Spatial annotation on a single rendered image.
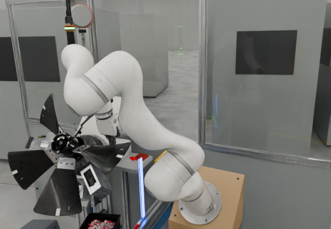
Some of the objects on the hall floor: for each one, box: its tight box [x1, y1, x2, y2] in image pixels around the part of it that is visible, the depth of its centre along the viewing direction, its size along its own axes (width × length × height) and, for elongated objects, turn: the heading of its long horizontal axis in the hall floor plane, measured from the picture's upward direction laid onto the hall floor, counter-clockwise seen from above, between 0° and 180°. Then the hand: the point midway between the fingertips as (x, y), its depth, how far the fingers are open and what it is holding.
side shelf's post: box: [121, 171, 132, 229], centre depth 225 cm, size 4×4×83 cm
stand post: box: [99, 144, 115, 214], centre depth 203 cm, size 4×9×115 cm, turn 71°
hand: (112, 141), depth 137 cm, fingers closed
